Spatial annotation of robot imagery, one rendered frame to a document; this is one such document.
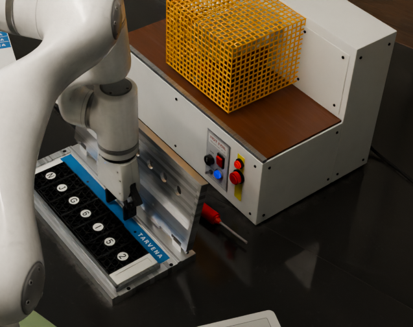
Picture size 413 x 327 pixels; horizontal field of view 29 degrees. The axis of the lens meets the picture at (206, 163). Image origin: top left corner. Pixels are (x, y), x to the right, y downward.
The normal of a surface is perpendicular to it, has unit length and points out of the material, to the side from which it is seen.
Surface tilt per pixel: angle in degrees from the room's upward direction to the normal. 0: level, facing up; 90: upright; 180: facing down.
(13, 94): 38
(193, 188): 79
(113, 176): 90
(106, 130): 90
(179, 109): 90
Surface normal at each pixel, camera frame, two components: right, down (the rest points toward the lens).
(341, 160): 0.61, 0.55
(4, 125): 0.17, -0.18
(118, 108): 0.21, 0.66
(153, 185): -0.77, 0.24
